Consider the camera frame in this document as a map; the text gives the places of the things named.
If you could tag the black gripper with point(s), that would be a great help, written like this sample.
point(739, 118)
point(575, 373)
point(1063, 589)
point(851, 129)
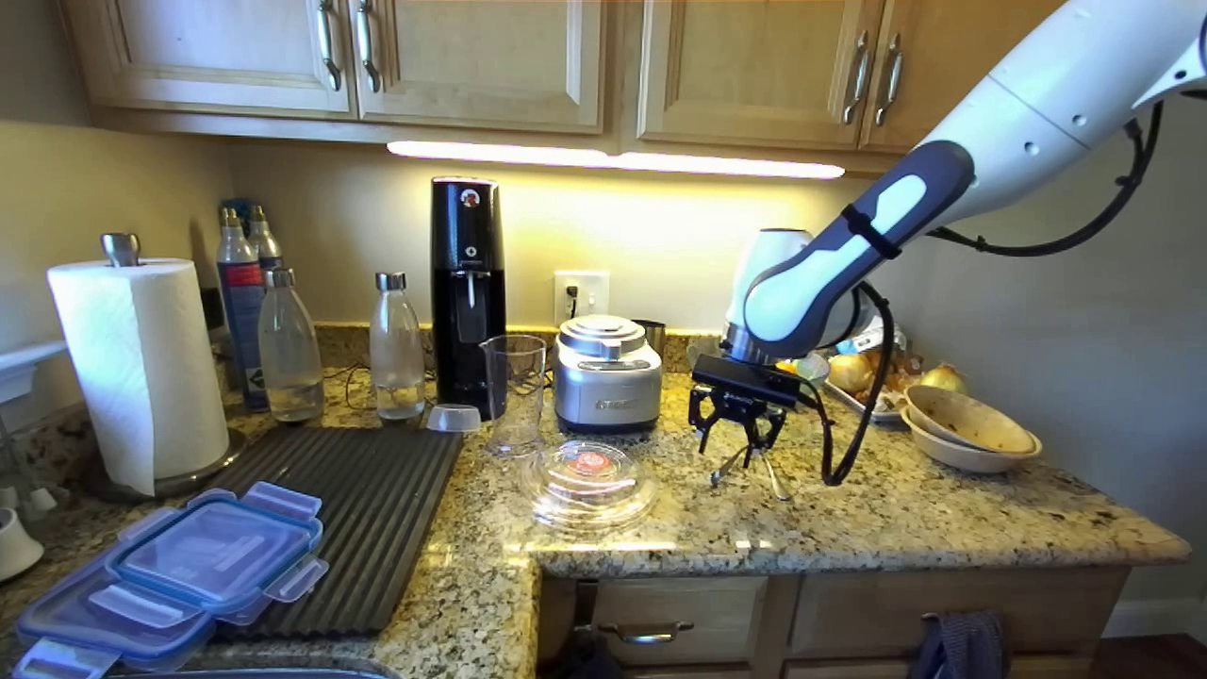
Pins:
point(759, 402)

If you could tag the white bowl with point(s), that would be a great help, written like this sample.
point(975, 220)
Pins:
point(966, 418)
point(961, 455)

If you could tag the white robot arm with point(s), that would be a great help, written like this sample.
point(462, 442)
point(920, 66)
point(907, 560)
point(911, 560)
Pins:
point(1085, 71)

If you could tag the glass bowl with lemons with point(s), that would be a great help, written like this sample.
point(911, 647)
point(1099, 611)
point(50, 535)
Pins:
point(711, 368)

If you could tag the yellow onion front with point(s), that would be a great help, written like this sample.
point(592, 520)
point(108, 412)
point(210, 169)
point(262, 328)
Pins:
point(852, 371)

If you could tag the yellow onion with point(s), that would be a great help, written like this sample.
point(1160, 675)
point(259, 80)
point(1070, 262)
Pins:
point(852, 371)
point(944, 373)

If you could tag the white ice cream maker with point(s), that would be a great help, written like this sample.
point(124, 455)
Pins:
point(603, 373)

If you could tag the plastic food bag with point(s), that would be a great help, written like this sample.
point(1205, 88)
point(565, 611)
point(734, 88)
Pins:
point(873, 332)

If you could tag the upside down glass jar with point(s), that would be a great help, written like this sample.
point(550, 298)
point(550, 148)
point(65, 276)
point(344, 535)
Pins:
point(591, 485)

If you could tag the yellow onion back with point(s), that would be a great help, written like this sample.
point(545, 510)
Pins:
point(944, 373)

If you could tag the clear glass cup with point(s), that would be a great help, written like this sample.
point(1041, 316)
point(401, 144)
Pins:
point(515, 388)

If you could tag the under cabinet light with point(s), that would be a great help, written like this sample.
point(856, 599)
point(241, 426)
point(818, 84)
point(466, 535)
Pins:
point(613, 161)

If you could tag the black soda maker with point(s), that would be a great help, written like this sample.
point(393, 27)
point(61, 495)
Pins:
point(466, 283)

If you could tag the dark hanging towel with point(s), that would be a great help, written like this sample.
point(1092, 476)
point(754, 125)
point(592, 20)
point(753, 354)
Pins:
point(961, 647)

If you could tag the clear plastic bottle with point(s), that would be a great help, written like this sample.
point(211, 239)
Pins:
point(393, 353)

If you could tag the black dish drying mat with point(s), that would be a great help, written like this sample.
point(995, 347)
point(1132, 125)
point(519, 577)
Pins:
point(378, 493)

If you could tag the red label bottle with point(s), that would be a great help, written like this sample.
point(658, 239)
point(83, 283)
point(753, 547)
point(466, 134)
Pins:
point(246, 255)

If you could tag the blue lid plastic containers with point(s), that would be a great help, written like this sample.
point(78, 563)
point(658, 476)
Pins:
point(169, 581)

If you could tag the paper towel roll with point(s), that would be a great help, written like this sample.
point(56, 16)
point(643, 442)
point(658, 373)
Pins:
point(140, 354)

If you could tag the white wall outlet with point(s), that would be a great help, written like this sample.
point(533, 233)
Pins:
point(579, 293)

